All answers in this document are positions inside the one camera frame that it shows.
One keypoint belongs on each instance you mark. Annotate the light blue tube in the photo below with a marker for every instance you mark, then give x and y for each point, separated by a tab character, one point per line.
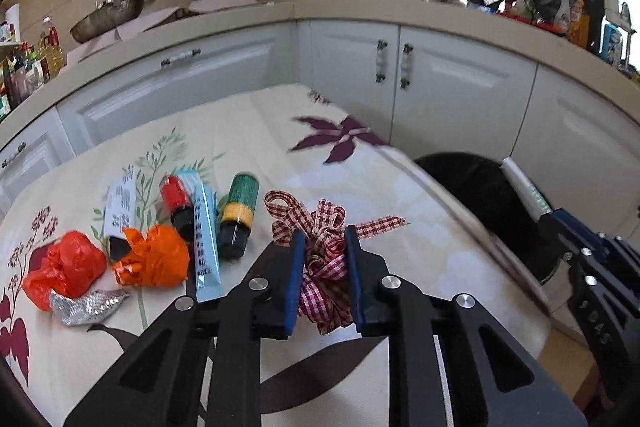
205	247

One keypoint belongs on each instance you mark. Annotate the white side cabinet door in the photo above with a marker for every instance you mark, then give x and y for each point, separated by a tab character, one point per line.
35	167

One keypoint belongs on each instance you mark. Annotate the red and black flat object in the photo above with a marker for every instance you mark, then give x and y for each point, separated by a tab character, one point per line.
530	21

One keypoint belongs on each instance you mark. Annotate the orange plastic bag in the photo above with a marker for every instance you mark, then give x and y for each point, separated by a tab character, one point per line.
155	257

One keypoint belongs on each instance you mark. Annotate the steel wok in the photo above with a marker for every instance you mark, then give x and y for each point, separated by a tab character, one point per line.
107	19

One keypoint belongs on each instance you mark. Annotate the green bottle with yellow band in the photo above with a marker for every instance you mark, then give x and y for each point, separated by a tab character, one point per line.
240	192

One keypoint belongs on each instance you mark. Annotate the red plastic bag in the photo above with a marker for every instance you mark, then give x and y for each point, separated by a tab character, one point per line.
70	267

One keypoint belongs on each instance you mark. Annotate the silver foil wrapper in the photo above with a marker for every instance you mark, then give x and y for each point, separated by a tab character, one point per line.
85	307

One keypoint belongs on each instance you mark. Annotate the red checkered ribbon bow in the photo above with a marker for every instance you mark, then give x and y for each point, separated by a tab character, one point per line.
325	267

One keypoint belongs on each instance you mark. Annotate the white wide drawer front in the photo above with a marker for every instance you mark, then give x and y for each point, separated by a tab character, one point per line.
200	87

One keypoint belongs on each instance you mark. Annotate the white large cabinet door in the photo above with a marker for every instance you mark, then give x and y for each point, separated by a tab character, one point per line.
585	142

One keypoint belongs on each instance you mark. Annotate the black trash bin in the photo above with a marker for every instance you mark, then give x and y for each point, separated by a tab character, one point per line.
475	192

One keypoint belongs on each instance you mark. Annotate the blue packet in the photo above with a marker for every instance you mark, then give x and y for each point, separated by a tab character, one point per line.
612	42

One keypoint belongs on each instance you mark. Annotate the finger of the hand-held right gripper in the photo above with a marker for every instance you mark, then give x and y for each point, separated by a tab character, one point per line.
575	229
595	307

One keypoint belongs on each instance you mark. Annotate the floral tablecloth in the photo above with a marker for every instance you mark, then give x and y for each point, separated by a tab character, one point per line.
425	257

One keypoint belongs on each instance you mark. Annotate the white spray bottle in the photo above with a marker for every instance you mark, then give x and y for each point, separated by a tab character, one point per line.
563	12

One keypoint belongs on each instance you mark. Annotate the chrome faucet with white filter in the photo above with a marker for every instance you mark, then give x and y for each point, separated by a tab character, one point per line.
610	2

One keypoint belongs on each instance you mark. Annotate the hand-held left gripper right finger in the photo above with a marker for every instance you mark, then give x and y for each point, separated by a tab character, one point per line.
352	287

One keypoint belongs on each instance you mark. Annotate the white carton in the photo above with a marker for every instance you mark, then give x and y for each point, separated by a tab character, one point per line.
12	22

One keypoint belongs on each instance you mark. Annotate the pale pink stove cover cloth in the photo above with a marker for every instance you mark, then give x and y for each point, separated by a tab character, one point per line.
150	24

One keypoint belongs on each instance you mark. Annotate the white tube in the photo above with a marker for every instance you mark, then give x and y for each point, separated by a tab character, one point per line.
522	187

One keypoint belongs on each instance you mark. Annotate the white narrow cabinet door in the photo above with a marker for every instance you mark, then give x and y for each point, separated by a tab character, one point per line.
345	72

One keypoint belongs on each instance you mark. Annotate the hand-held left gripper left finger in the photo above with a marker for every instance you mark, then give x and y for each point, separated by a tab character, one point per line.
296	287

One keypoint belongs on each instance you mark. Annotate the white snack packet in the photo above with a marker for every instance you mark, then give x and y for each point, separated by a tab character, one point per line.
122	202

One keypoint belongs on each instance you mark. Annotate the orange detergent bottle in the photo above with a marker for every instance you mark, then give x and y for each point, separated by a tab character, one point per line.
580	22

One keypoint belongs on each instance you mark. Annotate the beige kitchen countertop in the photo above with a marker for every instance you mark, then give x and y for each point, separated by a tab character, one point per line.
350	9

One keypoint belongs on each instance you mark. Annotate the group of condiment bottles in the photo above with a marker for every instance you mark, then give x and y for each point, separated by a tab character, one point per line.
30	62

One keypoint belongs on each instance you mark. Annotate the red bottle with black cap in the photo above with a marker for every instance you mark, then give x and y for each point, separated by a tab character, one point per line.
175	197

